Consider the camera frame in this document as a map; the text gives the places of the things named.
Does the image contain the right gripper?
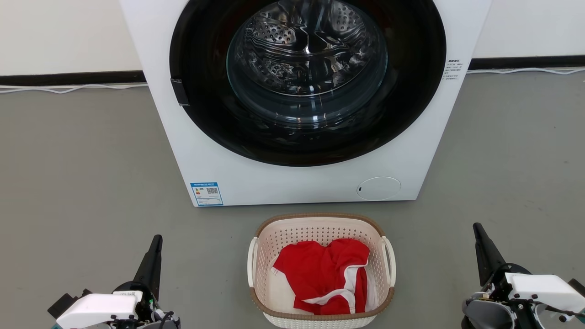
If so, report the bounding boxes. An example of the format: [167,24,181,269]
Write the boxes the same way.
[462,223,540,329]

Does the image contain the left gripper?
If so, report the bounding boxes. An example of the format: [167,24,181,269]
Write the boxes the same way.
[114,235,181,329]

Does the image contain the cream perforated laundry basket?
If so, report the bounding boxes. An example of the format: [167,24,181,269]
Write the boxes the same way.
[247,213,397,329]

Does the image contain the blue energy label sticker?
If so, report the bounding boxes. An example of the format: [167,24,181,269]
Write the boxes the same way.
[190,182,224,207]

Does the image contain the round white filter cover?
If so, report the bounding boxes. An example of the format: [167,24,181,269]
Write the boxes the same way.
[356,176,402,201]

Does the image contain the white front-load washing machine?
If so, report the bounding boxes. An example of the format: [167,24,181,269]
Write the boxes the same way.
[120,0,493,207]

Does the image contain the red garment with white trim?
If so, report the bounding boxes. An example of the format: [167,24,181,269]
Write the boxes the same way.
[272,238,379,316]

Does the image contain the round black glass washer door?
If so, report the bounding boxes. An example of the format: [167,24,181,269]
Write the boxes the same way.
[169,0,447,167]

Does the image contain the small printed text sticker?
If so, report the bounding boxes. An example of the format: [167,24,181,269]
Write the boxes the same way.
[442,58,468,81]

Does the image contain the thin black right gripper cable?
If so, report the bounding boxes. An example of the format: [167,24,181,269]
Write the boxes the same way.
[535,304,579,320]

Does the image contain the black washer door handle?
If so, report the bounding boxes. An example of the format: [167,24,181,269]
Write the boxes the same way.
[171,79,190,106]

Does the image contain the thin white floor cable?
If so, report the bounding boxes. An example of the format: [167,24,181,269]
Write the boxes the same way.
[0,83,148,95]
[467,67,585,75]

